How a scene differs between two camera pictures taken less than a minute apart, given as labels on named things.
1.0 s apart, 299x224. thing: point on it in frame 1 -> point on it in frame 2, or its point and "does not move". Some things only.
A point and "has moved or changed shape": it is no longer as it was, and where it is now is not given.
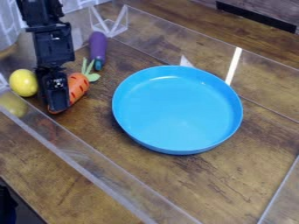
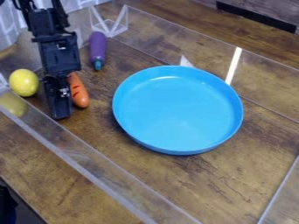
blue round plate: (177, 109) does not move
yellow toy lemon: (22, 82) does not move
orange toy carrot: (78, 85) has moved or changed shape
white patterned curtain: (13, 24) does not move
